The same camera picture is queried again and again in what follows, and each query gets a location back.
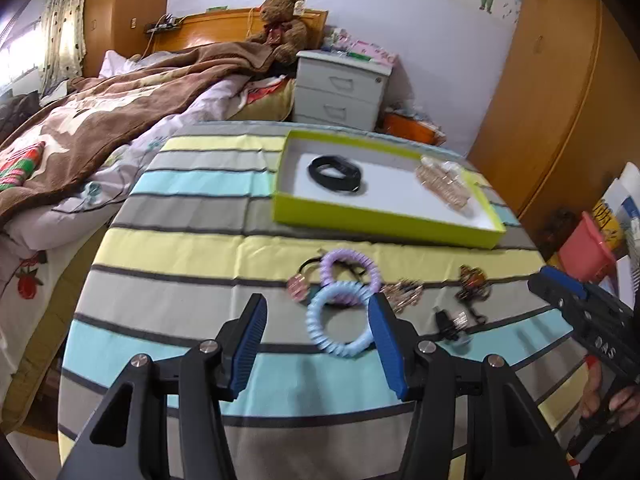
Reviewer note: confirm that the dark cloth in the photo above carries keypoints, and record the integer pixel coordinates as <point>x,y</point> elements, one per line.
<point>17,110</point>

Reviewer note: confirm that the green cardboard tray box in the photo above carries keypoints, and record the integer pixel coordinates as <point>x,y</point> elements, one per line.
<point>400,195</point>

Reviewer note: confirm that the yellow mattress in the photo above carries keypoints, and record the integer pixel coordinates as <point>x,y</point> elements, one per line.
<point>272,105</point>

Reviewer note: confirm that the brown patterned blanket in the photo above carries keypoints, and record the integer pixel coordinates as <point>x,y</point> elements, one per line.
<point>100,125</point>

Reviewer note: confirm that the large wooden wardrobe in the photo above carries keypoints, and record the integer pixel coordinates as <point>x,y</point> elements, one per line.
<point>550,110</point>

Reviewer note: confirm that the clear hair claw clip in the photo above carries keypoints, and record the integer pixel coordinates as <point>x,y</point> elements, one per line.
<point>445,187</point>

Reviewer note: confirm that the pink plastic bucket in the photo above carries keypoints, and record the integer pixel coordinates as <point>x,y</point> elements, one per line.
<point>585,250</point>

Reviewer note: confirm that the narrow wooden wardrobe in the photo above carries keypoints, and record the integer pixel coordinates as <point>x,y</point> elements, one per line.
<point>130,5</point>

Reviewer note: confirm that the black wristband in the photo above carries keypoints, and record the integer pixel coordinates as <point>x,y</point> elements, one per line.
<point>350,178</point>

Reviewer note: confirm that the small black hair clip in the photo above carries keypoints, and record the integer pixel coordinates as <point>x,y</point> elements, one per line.
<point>450,329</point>

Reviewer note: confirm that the white drawer nightstand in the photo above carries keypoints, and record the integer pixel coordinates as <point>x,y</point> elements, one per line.
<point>340,90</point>

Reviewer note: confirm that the orange box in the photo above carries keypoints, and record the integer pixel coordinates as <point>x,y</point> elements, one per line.
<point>407,127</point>

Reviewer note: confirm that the wooden bed headboard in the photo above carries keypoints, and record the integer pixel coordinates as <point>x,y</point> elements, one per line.
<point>210,30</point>

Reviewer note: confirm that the striped tablecloth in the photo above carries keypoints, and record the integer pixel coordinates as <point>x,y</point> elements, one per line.
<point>200,240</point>

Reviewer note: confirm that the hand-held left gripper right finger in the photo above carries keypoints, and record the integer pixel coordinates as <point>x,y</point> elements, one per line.
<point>387,350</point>

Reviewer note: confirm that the red white printed cloth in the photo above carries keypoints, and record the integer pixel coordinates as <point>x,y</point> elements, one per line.
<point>262,92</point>

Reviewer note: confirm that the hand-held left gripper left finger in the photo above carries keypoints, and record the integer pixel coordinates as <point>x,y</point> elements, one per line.
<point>247,345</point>

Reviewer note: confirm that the brown teddy bear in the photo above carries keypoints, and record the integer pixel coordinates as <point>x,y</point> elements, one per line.
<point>282,15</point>

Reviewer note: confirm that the red green striped cloth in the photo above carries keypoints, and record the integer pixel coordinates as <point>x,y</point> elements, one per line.
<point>20,165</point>

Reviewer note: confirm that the patterned curtain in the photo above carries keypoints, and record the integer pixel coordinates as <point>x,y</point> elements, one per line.
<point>62,25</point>

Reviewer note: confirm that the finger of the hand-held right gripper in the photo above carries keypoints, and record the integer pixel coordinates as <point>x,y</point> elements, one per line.
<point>557,282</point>

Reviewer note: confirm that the pink flowered box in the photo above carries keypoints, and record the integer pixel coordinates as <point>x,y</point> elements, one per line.
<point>370,52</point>

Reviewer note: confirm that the power strip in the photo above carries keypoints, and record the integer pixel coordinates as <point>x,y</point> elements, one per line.
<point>165,25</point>

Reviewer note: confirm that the person's right hand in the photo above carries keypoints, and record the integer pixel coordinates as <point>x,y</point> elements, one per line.
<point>595,392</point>

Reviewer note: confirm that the window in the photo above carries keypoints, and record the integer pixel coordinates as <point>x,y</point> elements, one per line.
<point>20,45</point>

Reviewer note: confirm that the stack of papers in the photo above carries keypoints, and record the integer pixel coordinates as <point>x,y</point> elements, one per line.
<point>627,200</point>

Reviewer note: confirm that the gold hair clip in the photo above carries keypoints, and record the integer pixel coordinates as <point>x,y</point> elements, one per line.
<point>402,296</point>

